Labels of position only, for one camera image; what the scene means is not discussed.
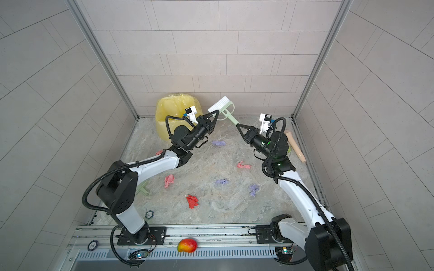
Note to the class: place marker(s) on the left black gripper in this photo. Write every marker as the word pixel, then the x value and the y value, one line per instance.
pixel 202 121

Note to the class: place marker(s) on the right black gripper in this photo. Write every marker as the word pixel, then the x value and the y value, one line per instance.
pixel 252 136

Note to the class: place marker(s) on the green white hand brush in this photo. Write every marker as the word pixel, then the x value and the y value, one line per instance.
pixel 226 110

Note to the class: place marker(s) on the white bin yellow bag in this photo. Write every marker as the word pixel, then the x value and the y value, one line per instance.
pixel 173 105

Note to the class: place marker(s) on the purple paper scrap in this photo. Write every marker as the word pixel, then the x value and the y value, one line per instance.
pixel 218 143
pixel 254 190
pixel 222 182

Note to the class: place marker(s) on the light green dustpan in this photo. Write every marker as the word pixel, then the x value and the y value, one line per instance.
pixel 142 189

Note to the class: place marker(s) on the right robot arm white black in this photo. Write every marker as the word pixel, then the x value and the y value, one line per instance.
pixel 325 239

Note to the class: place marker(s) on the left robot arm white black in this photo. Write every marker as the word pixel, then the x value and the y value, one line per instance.
pixel 114 192

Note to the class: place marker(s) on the beige wooden rolling pin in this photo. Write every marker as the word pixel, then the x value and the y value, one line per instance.
pixel 295 147

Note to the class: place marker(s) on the red paper scrap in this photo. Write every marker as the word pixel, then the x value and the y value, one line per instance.
pixel 192 201

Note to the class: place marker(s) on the red yellow mango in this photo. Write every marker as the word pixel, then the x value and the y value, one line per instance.
pixel 187 245

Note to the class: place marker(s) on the right circuit board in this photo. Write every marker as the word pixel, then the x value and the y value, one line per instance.
pixel 284 254

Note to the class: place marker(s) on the circuit board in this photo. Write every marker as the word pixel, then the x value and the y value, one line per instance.
pixel 138 255
pixel 284 254

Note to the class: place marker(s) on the left circuit board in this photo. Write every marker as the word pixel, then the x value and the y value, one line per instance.
pixel 138 255

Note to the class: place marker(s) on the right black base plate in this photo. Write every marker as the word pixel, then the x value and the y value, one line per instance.
pixel 264 234

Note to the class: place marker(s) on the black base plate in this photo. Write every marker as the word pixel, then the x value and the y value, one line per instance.
pixel 159 233
pixel 264 234

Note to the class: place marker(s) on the aluminium rail frame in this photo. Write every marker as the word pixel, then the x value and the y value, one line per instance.
pixel 215 241

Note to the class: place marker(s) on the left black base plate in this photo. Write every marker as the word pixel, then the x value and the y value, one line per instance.
pixel 159 233

